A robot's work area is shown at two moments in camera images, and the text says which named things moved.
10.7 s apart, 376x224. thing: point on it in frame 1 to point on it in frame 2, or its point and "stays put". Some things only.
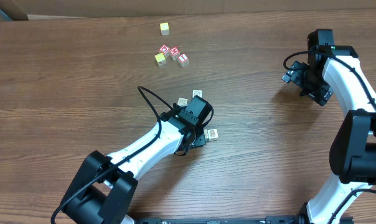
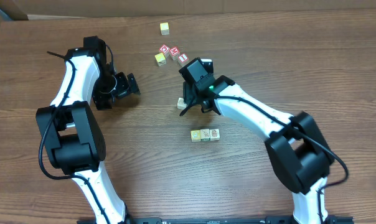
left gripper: [200, 139] to [124, 86]
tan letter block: [213, 134] stays put
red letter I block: [183, 60] stays put
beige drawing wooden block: [206, 135] stays put
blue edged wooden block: [182, 102] stays put
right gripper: [297, 76] to [190, 98]
